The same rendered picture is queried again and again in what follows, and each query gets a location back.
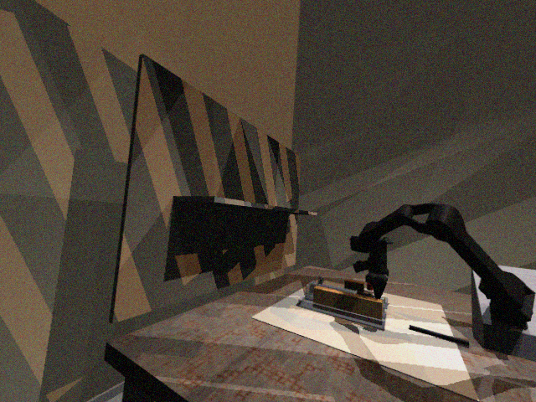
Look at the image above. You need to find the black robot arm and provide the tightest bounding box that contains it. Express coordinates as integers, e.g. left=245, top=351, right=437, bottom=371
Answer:
left=350, top=203, right=536, bottom=329

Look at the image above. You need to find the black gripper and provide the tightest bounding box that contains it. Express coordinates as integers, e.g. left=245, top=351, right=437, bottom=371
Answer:
left=366, top=255, right=389, bottom=300

